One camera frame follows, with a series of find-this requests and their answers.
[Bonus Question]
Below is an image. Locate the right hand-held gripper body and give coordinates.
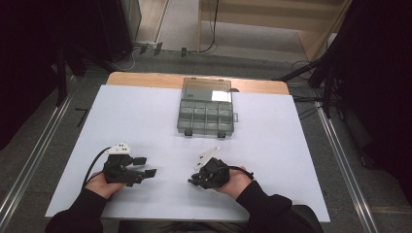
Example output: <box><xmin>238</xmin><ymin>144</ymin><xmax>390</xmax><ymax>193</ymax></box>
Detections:
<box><xmin>192</xmin><ymin>146</ymin><xmax>231</xmax><ymax>190</ymax></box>

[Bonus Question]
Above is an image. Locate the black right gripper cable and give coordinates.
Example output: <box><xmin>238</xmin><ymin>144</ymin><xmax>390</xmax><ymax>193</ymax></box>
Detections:
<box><xmin>225</xmin><ymin>165</ymin><xmax>256</xmax><ymax>181</ymax></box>

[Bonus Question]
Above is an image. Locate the white floor cable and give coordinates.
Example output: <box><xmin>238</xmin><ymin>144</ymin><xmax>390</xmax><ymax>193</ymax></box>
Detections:
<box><xmin>111</xmin><ymin>41</ymin><xmax>157</xmax><ymax>72</ymax></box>

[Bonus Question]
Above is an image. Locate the person's left hand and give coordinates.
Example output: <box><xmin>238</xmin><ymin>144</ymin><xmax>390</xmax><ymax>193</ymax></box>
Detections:
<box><xmin>85</xmin><ymin>172</ymin><xmax>126</xmax><ymax>200</ymax></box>

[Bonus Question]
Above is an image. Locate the black curtain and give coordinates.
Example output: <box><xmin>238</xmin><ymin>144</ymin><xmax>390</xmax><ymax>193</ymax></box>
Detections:
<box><xmin>0</xmin><ymin>0</ymin><xmax>101</xmax><ymax>150</ymax></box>
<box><xmin>324</xmin><ymin>0</ymin><xmax>412</xmax><ymax>208</ymax></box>

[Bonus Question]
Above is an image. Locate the white table cover board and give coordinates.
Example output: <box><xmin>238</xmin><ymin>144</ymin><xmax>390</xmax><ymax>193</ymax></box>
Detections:
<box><xmin>45</xmin><ymin>84</ymin><xmax>330</xmax><ymax>223</ymax></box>

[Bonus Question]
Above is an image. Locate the light wooden bench frame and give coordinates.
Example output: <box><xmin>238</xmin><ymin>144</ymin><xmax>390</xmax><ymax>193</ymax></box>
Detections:
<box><xmin>197</xmin><ymin>0</ymin><xmax>354</xmax><ymax>62</ymax></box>

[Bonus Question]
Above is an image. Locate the person's right hand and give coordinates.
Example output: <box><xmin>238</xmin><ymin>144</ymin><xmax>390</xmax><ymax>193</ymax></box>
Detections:
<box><xmin>215</xmin><ymin>166</ymin><xmax>255</xmax><ymax>201</ymax></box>

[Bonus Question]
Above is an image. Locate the metal floor rail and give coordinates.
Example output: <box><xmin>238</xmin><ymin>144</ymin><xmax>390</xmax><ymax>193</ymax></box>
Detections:
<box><xmin>0</xmin><ymin>76</ymin><xmax>78</xmax><ymax>225</ymax></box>
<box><xmin>315</xmin><ymin>106</ymin><xmax>381</xmax><ymax>233</ymax></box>

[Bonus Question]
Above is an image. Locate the person's lap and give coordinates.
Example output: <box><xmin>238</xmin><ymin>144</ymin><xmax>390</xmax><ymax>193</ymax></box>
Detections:
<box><xmin>118</xmin><ymin>220</ymin><xmax>242</xmax><ymax>233</ymax></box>

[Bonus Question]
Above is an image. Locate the black cabinet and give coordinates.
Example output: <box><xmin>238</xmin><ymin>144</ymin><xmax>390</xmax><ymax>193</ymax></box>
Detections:
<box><xmin>96</xmin><ymin>0</ymin><xmax>144</xmax><ymax>63</ymax></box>

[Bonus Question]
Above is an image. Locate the black floor cable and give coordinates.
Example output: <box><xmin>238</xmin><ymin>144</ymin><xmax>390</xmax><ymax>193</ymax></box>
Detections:
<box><xmin>291</xmin><ymin>59</ymin><xmax>326</xmax><ymax>121</ymax></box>

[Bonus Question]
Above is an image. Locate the black hanging cable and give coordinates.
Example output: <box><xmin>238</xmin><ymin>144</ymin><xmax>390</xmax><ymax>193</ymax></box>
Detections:
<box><xmin>197</xmin><ymin>0</ymin><xmax>220</xmax><ymax>54</ymax></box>

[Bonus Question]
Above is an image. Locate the wooden table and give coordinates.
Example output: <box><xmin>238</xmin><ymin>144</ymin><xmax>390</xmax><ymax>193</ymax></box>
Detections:
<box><xmin>106</xmin><ymin>71</ymin><xmax>291</xmax><ymax>96</ymax></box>

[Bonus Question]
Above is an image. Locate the black tripod stand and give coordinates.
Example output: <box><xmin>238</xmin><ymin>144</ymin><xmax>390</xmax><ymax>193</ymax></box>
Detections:
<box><xmin>271</xmin><ymin>41</ymin><xmax>345</xmax><ymax>118</ymax></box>

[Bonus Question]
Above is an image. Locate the grey plastic compartment box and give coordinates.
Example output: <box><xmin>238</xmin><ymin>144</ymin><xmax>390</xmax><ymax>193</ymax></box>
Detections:
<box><xmin>176</xmin><ymin>77</ymin><xmax>240</xmax><ymax>139</ymax></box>

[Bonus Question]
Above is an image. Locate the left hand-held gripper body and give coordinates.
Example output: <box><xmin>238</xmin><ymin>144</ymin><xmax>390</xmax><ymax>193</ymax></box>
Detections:
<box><xmin>102</xmin><ymin>143</ymin><xmax>148</xmax><ymax>188</ymax></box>

